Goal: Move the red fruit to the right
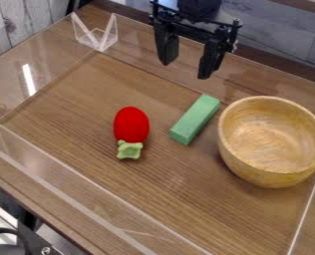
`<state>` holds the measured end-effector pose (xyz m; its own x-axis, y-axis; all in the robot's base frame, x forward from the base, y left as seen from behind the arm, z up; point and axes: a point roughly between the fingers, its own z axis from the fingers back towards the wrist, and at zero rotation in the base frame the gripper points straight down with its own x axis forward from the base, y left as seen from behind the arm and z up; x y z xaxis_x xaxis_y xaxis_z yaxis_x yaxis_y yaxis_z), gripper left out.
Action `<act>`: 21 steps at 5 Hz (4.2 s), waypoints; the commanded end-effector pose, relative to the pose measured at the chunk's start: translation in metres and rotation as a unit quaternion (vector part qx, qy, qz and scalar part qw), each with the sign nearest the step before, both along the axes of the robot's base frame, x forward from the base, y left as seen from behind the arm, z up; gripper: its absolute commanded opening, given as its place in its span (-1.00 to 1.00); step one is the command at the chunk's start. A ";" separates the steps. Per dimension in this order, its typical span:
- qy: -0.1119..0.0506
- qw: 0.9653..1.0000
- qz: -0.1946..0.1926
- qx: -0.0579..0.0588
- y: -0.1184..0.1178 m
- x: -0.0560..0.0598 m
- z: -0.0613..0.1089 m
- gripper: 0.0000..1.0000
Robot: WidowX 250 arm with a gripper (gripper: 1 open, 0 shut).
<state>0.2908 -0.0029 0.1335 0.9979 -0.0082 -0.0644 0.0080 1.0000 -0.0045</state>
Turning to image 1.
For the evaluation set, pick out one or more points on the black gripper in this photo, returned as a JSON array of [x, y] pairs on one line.
[[193, 13]]

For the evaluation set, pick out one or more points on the black equipment bottom left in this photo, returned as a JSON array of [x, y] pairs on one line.
[[19, 241]]

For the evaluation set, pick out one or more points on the light wooden bowl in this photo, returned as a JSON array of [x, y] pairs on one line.
[[267, 141]]

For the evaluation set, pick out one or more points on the clear acrylic tray enclosure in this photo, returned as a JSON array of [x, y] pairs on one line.
[[174, 202]]

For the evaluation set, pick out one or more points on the red felt strawberry toy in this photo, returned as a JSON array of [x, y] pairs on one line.
[[132, 129]]

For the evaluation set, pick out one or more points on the green rectangular block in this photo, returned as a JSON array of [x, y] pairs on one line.
[[195, 119]]

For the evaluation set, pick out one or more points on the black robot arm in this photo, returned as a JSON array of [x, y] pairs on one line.
[[195, 34]]

